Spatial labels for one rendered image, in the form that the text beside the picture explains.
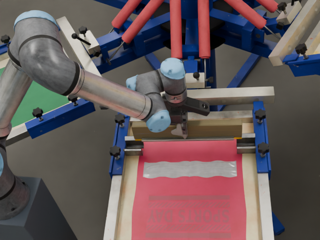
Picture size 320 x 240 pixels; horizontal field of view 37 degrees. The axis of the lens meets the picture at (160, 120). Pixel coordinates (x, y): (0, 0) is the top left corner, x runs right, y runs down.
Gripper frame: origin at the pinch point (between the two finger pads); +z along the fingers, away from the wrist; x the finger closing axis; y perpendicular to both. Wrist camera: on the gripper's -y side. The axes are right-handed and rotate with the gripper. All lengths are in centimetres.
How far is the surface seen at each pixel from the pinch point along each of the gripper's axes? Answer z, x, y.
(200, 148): 13.6, -2.0, -4.5
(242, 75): 104, -129, -28
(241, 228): 13.6, 32.8, -19.0
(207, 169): 13.1, 8.3, -7.1
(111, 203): 10.3, 24.6, 27.9
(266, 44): 16, -64, -35
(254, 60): 104, -144, -38
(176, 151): 13.7, -0.8, 5.2
